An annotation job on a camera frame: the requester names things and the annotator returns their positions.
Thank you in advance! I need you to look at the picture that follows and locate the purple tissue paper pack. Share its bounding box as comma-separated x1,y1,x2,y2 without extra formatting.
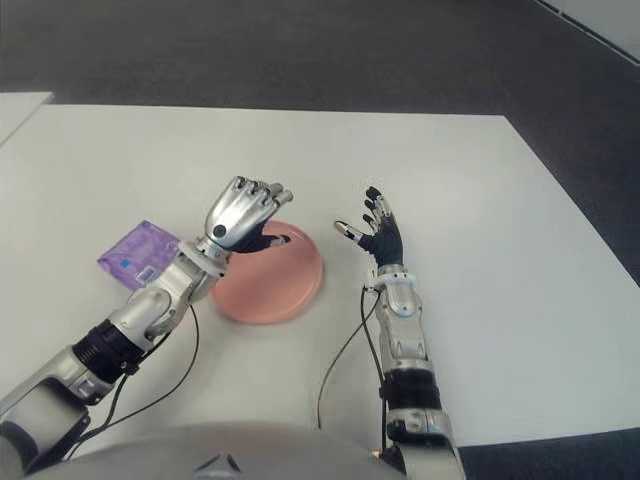
97,219,180,291

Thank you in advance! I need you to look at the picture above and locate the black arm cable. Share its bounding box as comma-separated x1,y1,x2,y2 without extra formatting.
62,304,200,459
317,287,389,451

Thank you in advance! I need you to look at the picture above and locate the pink round plate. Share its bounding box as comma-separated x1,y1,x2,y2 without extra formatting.
209,219,325,327

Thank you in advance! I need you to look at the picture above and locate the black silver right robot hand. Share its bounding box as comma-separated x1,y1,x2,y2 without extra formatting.
333,186,405,269

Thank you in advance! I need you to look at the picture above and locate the grey robot torso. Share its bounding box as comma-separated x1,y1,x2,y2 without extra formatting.
24,422,406,480

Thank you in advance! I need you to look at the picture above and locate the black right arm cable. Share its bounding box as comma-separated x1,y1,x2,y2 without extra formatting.
317,287,389,451

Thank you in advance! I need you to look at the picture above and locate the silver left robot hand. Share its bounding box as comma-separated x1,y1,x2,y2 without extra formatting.
201,175,295,254

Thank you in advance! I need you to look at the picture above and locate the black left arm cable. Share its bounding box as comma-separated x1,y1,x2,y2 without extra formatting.
62,304,200,459

